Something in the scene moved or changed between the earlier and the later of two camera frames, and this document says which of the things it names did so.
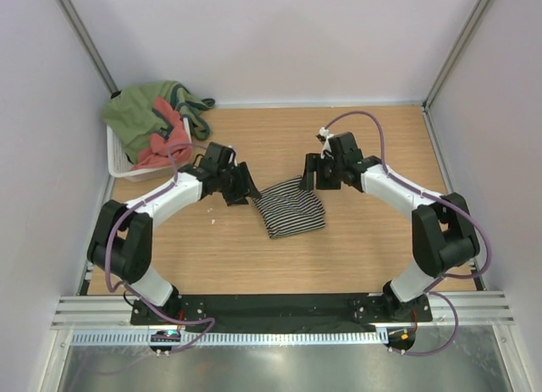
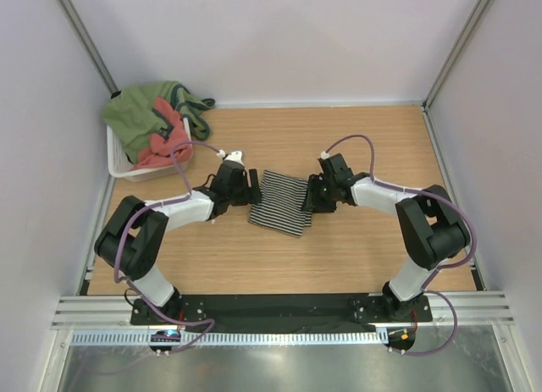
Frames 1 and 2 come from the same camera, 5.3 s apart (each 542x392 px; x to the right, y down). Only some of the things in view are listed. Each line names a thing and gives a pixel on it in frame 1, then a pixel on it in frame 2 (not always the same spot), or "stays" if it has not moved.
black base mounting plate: [236, 310] stays
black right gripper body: [332, 168] → [321, 193]
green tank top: [131, 115] stays
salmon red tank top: [172, 151] stays
